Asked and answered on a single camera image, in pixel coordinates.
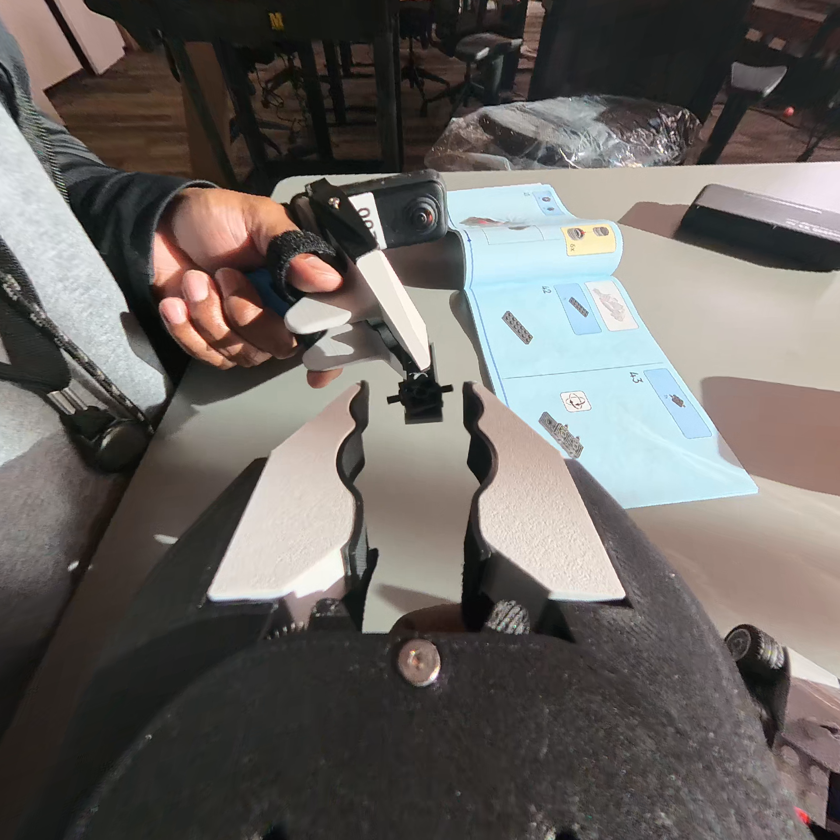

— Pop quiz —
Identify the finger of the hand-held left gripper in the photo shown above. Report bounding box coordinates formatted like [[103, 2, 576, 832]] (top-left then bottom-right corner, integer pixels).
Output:
[[284, 249, 432, 370], [302, 322, 439, 391]]

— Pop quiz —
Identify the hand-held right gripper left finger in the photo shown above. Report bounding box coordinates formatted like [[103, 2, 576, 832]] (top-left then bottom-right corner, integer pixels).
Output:
[[206, 382, 379, 602]]

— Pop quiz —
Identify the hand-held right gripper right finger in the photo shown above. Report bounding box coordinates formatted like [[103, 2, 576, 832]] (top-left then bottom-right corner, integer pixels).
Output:
[[459, 381, 626, 634]]

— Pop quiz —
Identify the small black toy brick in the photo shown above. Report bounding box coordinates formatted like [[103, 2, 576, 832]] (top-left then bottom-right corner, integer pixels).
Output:
[[386, 375, 455, 425]]

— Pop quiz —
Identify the red black toy brick truck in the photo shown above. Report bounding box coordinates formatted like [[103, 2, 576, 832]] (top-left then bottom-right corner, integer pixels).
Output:
[[725, 623, 840, 828]]

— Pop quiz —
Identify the grey desk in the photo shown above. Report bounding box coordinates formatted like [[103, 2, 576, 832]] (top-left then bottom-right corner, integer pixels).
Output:
[[0, 161, 840, 756]]

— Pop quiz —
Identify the person's left hand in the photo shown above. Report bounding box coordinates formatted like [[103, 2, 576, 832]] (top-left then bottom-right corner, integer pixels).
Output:
[[151, 187, 345, 389]]

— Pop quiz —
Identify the light blue instruction booklet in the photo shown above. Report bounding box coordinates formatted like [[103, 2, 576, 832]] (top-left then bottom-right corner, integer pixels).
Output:
[[449, 184, 759, 509]]

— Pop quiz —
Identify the plastic wrapped black chair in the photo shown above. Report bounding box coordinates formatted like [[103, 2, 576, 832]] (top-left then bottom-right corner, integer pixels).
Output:
[[425, 95, 703, 172]]

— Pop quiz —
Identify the black high-back office chair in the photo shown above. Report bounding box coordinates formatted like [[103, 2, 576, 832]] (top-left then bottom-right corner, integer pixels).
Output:
[[528, 0, 788, 165]]

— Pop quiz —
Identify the person's grey sweatshirt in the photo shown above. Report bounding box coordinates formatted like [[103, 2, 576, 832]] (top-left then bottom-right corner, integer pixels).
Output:
[[0, 20, 175, 729]]

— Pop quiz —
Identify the black flat power bank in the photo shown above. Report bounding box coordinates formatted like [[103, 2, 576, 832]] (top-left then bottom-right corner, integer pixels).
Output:
[[679, 184, 840, 271]]

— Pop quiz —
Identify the black webbing strap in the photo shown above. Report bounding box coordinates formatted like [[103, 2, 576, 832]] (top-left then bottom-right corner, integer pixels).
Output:
[[0, 236, 155, 473]]

